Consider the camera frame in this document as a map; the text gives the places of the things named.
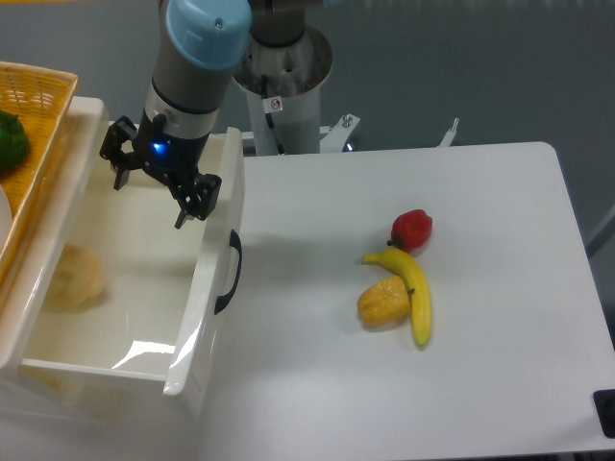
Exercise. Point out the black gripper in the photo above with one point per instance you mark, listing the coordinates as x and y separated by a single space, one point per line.
168 158

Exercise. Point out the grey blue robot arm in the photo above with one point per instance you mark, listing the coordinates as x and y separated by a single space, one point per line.
201 45

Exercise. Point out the white upper drawer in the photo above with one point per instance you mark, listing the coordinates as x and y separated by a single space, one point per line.
168 279

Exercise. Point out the white drawer cabinet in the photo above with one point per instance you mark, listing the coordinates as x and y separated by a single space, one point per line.
56 360

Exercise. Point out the yellow wicker basket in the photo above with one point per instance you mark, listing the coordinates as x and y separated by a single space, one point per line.
34 102

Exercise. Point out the green bell pepper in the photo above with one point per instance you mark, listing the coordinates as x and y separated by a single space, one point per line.
15 145

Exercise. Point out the white plate in basket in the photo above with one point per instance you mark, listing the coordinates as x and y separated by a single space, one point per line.
5 218

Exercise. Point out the red bell pepper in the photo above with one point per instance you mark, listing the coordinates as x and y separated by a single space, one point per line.
411 230

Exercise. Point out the yellow bell pepper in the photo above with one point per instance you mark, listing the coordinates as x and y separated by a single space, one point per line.
386 301

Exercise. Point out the yellow banana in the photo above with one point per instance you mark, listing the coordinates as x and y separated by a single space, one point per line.
405 266

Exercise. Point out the black device at table edge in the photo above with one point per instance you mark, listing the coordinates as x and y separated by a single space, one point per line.
604 401

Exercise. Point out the black drawer handle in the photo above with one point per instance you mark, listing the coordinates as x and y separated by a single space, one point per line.
232 277

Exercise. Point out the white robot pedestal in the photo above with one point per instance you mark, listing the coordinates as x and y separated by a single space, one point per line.
283 93

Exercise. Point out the white table bracket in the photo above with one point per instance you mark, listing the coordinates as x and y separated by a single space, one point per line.
449 136

